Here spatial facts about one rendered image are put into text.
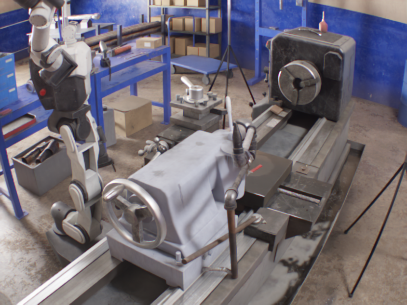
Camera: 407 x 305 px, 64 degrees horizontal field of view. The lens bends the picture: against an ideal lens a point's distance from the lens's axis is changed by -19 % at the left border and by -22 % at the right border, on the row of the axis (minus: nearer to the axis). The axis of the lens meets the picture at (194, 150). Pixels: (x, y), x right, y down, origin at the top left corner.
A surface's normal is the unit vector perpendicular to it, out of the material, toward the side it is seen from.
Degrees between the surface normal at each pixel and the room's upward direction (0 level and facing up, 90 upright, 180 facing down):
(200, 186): 76
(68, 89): 99
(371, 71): 90
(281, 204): 0
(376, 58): 90
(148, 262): 90
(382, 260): 0
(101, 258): 0
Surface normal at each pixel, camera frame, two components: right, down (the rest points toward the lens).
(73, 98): 0.15, 0.60
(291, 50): -0.54, 0.40
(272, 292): 0.00, -0.88
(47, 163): 0.87, 0.23
